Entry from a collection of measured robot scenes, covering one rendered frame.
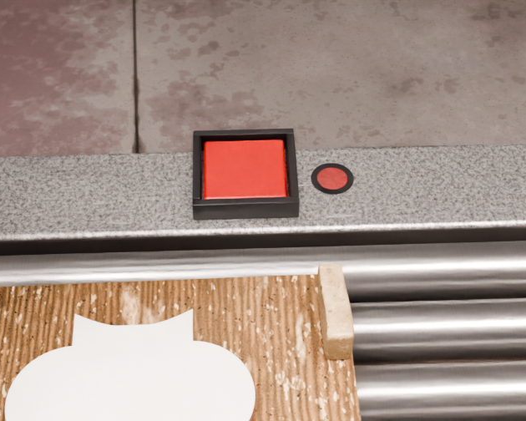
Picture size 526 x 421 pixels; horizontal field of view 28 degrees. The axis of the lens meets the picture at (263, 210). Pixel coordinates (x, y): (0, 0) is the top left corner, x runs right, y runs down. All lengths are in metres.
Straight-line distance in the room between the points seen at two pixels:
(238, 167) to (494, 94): 1.53
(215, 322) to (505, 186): 0.25
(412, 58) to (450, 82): 0.11
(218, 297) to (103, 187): 0.15
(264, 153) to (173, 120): 1.39
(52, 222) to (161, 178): 0.09
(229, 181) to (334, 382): 0.19
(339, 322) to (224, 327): 0.08
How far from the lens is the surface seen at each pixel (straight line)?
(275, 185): 0.75
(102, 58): 2.32
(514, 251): 0.75
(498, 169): 0.81
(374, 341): 0.69
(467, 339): 0.70
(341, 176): 0.78
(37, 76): 2.30
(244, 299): 0.68
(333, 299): 0.65
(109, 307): 0.68
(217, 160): 0.77
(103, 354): 0.65
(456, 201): 0.78
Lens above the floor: 1.48
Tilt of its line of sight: 48 degrees down
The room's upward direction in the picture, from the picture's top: straight up
